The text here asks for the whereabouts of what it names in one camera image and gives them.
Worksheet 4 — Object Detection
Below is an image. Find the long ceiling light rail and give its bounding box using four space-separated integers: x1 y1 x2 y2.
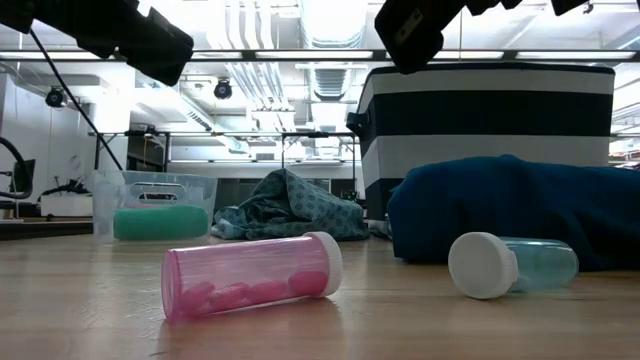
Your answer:
0 48 639 62

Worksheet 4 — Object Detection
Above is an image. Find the thick black cable loop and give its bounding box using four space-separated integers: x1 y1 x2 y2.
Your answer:
0 135 34 200

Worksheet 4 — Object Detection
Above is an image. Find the teal patterned cloth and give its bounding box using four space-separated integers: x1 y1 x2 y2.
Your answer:
209 168 370 242

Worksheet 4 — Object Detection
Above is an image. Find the ceiling air vent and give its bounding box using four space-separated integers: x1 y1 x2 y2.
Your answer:
313 67 347 102

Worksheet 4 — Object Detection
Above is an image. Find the green bandage roll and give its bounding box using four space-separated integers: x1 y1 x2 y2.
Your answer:
113 204 210 242

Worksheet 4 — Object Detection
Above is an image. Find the white ceiling air duct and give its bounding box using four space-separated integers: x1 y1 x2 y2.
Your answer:
298 0 370 50

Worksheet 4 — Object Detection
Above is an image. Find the clear plastic bin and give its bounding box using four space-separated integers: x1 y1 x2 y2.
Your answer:
92 169 219 245

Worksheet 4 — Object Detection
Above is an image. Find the navy white striped fabric basket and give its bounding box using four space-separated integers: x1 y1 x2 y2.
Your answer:
346 62 616 221

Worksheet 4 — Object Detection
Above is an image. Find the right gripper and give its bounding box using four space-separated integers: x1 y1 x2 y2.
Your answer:
373 0 469 75

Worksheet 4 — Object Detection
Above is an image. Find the black ceiling spotlight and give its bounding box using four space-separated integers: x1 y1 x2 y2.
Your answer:
213 78 234 100
44 85 67 109

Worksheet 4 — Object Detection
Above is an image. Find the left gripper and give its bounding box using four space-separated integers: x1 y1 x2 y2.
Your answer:
34 0 195 87

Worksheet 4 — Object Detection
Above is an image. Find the black computer monitor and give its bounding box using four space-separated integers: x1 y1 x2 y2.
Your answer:
12 158 37 194

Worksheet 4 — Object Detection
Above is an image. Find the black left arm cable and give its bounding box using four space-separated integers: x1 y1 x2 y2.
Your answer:
28 28 125 172

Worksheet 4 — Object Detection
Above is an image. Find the black framed table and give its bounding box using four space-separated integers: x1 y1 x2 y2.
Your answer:
88 130 172 175

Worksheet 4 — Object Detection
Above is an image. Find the teal vial with white cap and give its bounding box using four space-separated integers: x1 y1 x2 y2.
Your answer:
448 231 580 300

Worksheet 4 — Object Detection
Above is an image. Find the black metal table frame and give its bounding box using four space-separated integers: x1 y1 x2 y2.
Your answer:
0 217 94 241

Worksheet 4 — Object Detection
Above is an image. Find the pink pill vial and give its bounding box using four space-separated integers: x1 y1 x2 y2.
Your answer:
159 231 344 324

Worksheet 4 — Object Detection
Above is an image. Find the dark blue cloth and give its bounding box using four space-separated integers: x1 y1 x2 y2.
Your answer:
387 154 640 273

